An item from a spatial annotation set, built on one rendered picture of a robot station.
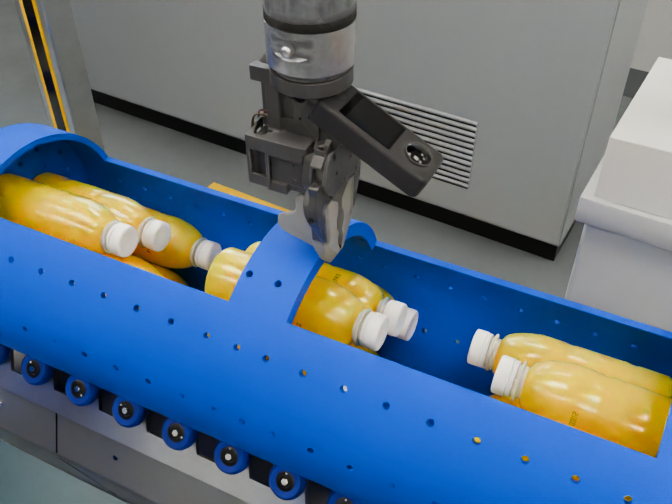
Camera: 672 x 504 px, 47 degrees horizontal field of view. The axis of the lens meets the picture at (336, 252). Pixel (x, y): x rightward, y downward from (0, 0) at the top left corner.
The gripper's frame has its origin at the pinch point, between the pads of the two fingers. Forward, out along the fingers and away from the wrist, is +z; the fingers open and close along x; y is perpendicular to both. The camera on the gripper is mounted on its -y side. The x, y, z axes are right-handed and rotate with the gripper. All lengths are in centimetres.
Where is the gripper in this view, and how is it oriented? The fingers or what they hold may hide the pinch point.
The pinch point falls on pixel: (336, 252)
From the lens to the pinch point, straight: 76.6
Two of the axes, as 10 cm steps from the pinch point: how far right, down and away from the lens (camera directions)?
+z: 0.1, 7.6, 6.5
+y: -9.0, -2.8, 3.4
